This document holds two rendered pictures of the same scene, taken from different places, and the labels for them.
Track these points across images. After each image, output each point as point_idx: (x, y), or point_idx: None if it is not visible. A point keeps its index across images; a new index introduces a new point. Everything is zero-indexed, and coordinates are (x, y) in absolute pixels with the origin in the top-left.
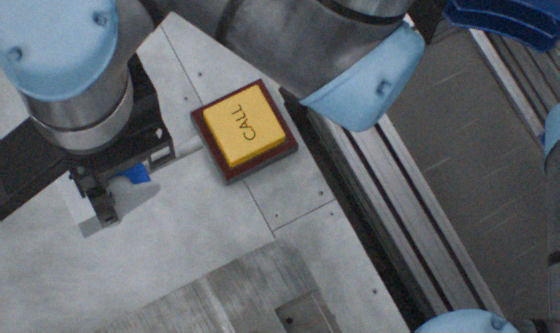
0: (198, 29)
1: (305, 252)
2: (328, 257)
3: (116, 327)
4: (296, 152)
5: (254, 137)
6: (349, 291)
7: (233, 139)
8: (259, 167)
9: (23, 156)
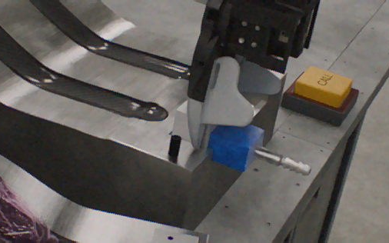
0: (351, 74)
1: (283, 146)
2: (292, 157)
3: (145, 30)
4: (337, 127)
5: (322, 84)
6: (283, 172)
7: (310, 78)
8: (308, 108)
9: None
